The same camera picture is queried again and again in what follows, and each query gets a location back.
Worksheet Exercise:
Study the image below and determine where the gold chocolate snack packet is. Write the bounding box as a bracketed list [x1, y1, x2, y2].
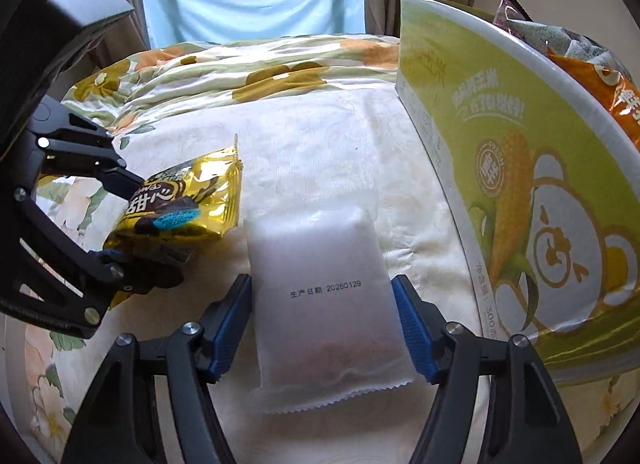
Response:
[103, 142, 243, 308]

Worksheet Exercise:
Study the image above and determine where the white translucent snack packet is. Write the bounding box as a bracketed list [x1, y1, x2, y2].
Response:
[246, 202, 416, 413]

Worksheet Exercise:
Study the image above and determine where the orange cream cracker packet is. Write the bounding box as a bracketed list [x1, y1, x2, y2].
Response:
[548, 53, 640, 149]

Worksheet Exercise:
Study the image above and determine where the grey white popcorn packet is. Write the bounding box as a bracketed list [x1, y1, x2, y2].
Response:
[504, 20, 622, 68]

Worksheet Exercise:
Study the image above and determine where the dark purple cartoon snack packet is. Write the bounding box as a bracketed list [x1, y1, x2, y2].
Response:
[492, 0, 533, 40]

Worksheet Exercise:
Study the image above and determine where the floral green striped quilt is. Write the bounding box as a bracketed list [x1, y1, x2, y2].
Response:
[62, 34, 399, 137]

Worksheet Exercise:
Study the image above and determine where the green cardboard snack box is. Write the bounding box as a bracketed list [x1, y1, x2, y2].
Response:
[396, 0, 639, 383]

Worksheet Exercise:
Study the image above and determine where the cream floral tablecloth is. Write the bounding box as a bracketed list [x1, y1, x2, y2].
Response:
[0, 74, 640, 464]

